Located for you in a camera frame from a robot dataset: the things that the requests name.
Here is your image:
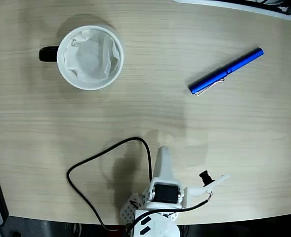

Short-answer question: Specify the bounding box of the white flat board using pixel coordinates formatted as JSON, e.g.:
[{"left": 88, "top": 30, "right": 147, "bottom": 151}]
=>
[{"left": 172, "top": 0, "right": 291, "bottom": 21}]

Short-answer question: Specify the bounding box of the white mug black handle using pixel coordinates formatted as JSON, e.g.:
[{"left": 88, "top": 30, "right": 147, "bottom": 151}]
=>
[{"left": 38, "top": 24, "right": 125, "bottom": 91}]

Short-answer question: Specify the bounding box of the black camera on white mount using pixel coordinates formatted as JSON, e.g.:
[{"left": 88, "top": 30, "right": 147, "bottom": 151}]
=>
[{"left": 184, "top": 170, "right": 230, "bottom": 206}]

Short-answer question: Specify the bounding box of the crumpled white tissue paper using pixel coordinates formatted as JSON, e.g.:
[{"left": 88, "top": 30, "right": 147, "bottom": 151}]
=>
[{"left": 63, "top": 29, "right": 121, "bottom": 83}]

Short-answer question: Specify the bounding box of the white perforated base bracket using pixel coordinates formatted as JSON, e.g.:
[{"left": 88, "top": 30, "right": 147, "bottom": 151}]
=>
[{"left": 120, "top": 192, "right": 144, "bottom": 226}]

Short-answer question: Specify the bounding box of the blue pen with metal clip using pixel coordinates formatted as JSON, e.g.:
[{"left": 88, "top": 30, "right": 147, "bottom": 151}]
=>
[{"left": 188, "top": 47, "right": 264, "bottom": 96}]

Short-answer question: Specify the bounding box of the black camera cable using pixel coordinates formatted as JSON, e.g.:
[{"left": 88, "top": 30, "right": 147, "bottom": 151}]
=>
[{"left": 66, "top": 137, "right": 214, "bottom": 237}]

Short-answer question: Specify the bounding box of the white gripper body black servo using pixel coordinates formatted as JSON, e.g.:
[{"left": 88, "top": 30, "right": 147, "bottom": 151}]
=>
[{"left": 142, "top": 177, "right": 185, "bottom": 210}]

